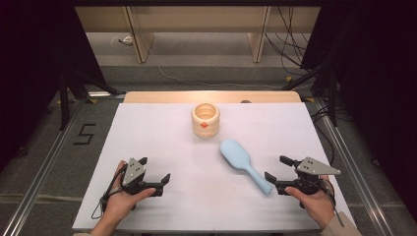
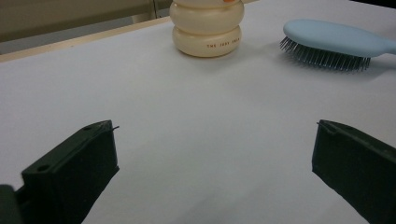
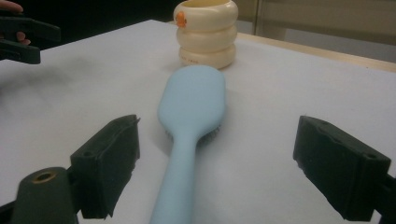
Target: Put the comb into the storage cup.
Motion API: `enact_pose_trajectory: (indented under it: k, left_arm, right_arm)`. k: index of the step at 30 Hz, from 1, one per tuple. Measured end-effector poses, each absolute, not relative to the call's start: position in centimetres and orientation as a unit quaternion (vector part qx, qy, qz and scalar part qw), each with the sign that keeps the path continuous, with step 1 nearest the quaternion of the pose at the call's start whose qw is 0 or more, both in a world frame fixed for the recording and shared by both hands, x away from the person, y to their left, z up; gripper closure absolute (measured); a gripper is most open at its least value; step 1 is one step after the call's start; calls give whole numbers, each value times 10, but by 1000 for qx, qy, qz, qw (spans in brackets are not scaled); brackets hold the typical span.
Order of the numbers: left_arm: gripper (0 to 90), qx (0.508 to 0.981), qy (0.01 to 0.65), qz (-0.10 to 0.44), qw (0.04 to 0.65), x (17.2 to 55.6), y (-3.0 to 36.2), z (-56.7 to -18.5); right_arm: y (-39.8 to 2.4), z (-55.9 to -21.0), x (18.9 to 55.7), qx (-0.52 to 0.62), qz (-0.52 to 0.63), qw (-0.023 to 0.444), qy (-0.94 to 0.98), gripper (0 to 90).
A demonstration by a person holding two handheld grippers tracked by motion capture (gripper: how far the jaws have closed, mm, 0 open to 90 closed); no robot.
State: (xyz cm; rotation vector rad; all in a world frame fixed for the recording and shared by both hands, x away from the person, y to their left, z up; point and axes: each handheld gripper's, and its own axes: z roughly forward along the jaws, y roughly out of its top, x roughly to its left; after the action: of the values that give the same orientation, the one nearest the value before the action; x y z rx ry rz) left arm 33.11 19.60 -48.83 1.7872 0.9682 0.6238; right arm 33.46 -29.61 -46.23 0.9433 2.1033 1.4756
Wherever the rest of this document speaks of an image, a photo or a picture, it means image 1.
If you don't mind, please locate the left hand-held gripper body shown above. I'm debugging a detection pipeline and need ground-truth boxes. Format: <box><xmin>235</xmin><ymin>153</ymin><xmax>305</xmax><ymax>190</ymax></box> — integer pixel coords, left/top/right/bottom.
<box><xmin>121</xmin><ymin>157</ymin><xmax>153</xmax><ymax>196</ymax></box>

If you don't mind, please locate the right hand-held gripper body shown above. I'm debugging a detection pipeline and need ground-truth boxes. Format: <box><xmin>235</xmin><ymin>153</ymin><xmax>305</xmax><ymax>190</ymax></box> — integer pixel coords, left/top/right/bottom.
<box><xmin>284</xmin><ymin>156</ymin><xmax>341</xmax><ymax>196</ymax></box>

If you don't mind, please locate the light blue hairbrush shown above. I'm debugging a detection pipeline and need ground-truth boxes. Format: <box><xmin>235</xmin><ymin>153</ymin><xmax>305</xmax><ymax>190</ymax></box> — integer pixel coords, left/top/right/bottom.
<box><xmin>219</xmin><ymin>138</ymin><xmax>274</xmax><ymax>196</ymax></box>

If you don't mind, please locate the cream ribbed cup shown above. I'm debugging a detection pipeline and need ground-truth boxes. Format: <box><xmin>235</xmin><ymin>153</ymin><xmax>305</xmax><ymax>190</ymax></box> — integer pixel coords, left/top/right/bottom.
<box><xmin>191</xmin><ymin>102</ymin><xmax>221</xmax><ymax>139</ymax></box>

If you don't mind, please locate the person's left hand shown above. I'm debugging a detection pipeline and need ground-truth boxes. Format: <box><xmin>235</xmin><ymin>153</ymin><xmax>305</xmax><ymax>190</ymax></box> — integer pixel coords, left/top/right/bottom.
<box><xmin>101</xmin><ymin>160</ymin><xmax>157</xmax><ymax>227</ymax></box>

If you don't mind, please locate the person's right hand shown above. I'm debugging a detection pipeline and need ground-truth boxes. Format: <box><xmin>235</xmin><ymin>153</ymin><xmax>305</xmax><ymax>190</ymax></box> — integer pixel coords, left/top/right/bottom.
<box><xmin>284</xmin><ymin>176</ymin><xmax>335</xmax><ymax>229</ymax></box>

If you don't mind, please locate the white foam board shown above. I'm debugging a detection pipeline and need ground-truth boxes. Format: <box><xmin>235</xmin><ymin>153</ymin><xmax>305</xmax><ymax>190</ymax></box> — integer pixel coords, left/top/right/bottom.
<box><xmin>72</xmin><ymin>102</ymin><xmax>358</xmax><ymax>232</ymax></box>

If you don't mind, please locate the light wooden table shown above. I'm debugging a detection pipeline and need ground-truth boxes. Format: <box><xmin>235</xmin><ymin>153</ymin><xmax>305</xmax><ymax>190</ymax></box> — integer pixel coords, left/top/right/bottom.
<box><xmin>122</xmin><ymin>90</ymin><xmax>302</xmax><ymax>104</ymax></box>

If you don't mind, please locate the black metal stand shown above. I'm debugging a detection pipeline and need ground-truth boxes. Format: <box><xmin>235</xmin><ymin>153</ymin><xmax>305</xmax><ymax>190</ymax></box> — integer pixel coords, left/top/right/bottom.
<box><xmin>58</xmin><ymin>65</ymin><xmax>126</xmax><ymax>132</ymax></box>
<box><xmin>281</xmin><ymin>62</ymin><xmax>339</xmax><ymax>128</ymax></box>

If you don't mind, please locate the silver metal bar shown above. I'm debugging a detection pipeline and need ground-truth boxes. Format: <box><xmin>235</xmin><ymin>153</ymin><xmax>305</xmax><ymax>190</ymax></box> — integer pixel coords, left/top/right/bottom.
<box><xmin>88</xmin><ymin>90</ymin><xmax>126</xmax><ymax>99</ymax></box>

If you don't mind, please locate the black curtain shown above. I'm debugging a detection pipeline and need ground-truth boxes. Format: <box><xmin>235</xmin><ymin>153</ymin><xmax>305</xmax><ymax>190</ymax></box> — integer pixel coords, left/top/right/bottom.
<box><xmin>300</xmin><ymin>0</ymin><xmax>417</xmax><ymax>214</ymax></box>
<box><xmin>0</xmin><ymin>0</ymin><xmax>108</xmax><ymax>171</ymax></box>

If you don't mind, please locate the round floor socket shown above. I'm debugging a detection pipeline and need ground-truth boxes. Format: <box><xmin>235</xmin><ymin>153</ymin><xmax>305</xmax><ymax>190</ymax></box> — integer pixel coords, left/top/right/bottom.
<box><xmin>110</xmin><ymin>34</ymin><xmax>134</xmax><ymax>47</ymax></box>

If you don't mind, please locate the beige wooden desk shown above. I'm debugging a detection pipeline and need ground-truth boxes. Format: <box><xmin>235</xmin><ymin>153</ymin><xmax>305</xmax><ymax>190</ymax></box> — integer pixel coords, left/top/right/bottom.
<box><xmin>74</xmin><ymin>5</ymin><xmax>322</xmax><ymax>64</ymax></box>

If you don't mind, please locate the black floor cable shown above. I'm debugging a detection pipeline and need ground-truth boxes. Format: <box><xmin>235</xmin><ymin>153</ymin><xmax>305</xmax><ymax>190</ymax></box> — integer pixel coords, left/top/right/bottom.
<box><xmin>311</xmin><ymin>104</ymin><xmax>353</xmax><ymax>165</ymax></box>

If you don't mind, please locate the right hand-held gripper cable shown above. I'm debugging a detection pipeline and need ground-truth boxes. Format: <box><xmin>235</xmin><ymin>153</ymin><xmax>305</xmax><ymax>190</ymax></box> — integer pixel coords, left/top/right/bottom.
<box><xmin>323</xmin><ymin>178</ymin><xmax>345</xmax><ymax>228</ymax></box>

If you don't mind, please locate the hand-held gripper cable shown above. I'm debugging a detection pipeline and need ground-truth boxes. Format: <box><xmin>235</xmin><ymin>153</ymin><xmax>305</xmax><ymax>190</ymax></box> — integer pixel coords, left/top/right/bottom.
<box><xmin>323</xmin><ymin>178</ymin><xmax>345</xmax><ymax>228</ymax></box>
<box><xmin>90</xmin><ymin>163</ymin><xmax>128</xmax><ymax>220</ymax></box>

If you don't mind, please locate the left hand-held gripper cable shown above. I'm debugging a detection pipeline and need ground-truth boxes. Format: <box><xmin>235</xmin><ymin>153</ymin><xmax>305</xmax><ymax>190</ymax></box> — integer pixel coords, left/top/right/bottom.
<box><xmin>90</xmin><ymin>163</ymin><xmax>128</xmax><ymax>220</ymax></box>

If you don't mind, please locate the metal floor rail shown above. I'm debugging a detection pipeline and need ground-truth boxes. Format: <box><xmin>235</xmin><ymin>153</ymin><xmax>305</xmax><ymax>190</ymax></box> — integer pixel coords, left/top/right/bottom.
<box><xmin>0</xmin><ymin>97</ymin><xmax>87</xmax><ymax>236</ymax></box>
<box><xmin>313</xmin><ymin>97</ymin><xmax>396</xmax><ymax>236</ymax></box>

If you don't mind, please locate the bundle of black cables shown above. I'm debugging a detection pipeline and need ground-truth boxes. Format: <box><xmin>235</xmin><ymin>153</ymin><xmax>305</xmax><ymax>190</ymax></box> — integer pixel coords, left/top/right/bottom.
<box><xmin>265</xmin><ymin>5</ymin><xmax>312</xmax><ymax>77</ymax></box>

